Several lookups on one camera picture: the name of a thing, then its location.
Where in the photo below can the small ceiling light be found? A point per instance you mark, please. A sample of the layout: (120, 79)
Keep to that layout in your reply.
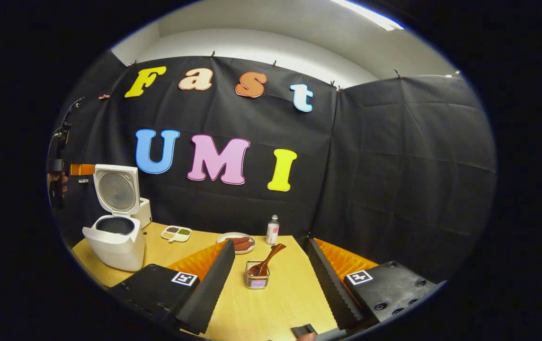
(455, 74)

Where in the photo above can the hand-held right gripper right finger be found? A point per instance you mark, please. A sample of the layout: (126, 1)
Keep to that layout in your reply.
(334, 289)

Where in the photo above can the white rice cooker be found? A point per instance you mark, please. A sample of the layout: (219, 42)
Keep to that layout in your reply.
(114, 246)

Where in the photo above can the round white plate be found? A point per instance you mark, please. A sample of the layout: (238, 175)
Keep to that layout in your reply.
(223, 237)

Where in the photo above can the divided white condiment dish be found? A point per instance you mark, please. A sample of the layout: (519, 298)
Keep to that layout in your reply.
(176, 233)

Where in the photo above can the brown sausage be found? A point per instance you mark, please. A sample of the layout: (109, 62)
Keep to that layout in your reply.
(238, 240)
(243, 246)

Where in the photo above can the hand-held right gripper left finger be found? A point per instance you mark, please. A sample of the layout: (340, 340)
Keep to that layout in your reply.
(211, 289)

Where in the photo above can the brown wooden spoon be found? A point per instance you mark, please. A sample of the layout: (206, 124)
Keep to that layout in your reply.
(270, 255)

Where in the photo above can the small clear bottle pink label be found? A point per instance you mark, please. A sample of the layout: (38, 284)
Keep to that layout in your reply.
(272, 232)

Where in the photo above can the white toaster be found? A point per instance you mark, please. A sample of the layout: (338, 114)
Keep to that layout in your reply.
(146, 213)

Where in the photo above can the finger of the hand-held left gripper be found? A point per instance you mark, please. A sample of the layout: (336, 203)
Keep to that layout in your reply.
(81, 169)

